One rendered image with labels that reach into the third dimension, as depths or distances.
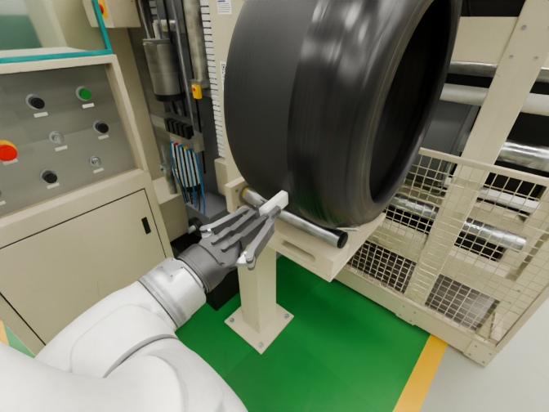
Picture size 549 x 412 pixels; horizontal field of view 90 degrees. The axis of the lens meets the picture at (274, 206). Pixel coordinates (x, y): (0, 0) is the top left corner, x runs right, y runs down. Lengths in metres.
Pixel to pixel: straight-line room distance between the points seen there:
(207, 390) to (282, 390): 1.17
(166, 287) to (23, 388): 0.21
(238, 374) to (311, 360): 0.35
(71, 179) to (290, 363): 1.18
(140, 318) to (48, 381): 0.16
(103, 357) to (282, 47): 0.46
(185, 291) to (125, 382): 0.16
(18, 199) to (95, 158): 0.23
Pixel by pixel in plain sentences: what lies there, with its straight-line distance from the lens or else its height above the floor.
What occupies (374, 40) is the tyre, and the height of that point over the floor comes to 1.33.
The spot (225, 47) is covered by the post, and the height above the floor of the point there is 1.29.
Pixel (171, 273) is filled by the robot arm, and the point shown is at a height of 1.07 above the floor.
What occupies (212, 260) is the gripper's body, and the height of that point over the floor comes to 1.06.
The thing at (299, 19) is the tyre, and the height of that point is 1.36.
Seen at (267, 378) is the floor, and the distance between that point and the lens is 1.48.
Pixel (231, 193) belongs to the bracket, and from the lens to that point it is 0.83.
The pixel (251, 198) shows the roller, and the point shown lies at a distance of 0.83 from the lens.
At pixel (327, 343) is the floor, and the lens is 1.58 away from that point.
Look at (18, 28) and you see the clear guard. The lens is 0.97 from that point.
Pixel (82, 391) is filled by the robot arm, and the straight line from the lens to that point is 0.25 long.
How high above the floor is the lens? 1.36
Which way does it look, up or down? 34 degrees down
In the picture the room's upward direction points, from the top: straight up
